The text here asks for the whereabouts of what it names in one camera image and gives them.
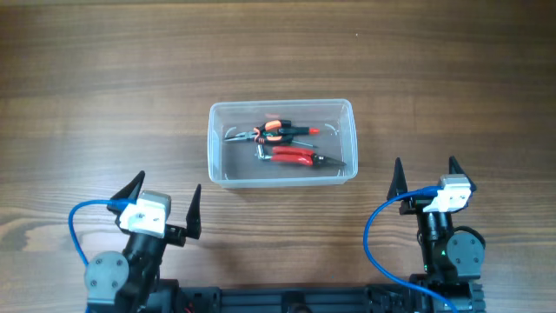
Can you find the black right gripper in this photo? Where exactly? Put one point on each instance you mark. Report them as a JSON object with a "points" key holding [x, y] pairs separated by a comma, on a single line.
{"points": [[399, 183]]}

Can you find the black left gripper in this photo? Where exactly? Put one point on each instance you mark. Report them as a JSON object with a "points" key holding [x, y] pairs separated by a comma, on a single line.
{"points": [[176, 234]]}

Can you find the silver L-shaped socket wrench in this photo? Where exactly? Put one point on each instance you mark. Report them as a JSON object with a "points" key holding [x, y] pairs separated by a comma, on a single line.
{"points": [[261, 154]]}

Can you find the clear plastic container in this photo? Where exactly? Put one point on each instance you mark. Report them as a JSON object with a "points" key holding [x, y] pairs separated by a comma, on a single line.
{"points": [[235, 164]]}

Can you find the orange black needle-nose pliers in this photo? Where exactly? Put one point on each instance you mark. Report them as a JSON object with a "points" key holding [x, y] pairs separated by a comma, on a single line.
{"points": [[258, 133]]}

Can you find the red handled pliers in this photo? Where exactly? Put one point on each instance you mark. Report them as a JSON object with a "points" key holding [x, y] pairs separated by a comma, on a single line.
{"points": [[301, 156]]}

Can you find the black red screwdriver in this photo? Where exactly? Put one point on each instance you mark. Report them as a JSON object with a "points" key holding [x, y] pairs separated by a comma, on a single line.
{"points": [[298, 131]]}

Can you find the green handled screwdriver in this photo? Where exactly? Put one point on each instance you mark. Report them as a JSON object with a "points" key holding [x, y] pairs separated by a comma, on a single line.
{"points": [[281, 140]]}

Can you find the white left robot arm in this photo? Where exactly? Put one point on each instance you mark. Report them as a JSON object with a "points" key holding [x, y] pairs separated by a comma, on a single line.
{"points": [[129, 280]]}

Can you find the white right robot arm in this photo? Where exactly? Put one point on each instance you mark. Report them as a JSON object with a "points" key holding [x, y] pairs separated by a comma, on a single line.
{"points": [[452, 256]]}

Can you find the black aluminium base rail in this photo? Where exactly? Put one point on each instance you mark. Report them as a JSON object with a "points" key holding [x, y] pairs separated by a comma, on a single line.
{"points": [[304, 300]]}

